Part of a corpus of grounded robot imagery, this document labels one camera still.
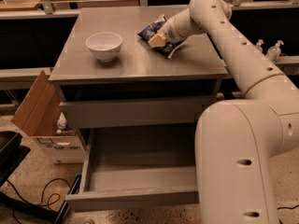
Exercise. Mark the grey drawer cabinet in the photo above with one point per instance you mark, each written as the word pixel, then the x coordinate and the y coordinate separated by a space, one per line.
pixel 138 72

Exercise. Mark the open cardboard box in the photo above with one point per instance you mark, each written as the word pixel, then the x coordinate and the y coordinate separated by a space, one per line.
pixel 37 116

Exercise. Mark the open grey middle drawer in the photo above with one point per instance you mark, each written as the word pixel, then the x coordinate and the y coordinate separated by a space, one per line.
pixel 137 167

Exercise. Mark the closed grey upper drawer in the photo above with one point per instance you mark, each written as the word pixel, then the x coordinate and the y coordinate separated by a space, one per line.
pixel 135 112

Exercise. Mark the clear pump bottle right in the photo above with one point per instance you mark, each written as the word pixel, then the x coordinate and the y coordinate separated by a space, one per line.
pixel 274 52

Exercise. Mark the white bottle in box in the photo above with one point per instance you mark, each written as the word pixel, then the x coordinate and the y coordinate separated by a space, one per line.
pixel 61 122

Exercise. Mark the clear pump bottle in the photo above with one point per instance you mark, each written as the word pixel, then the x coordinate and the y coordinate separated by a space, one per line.
pixel 274 52
pixel 259 45

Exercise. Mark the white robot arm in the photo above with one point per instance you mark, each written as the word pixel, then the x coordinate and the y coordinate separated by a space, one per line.
pixel 235 139

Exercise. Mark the clear pump bottle left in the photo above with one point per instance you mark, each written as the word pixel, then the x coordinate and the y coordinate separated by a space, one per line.
pixel 259 45

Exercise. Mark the blue chip bag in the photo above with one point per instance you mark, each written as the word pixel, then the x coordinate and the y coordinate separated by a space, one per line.
pixel 148 32

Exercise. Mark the white ceramic bowl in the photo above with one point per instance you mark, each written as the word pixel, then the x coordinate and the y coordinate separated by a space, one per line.
pixel 105 46

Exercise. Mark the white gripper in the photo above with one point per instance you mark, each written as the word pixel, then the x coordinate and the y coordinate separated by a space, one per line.
pixel 168 32

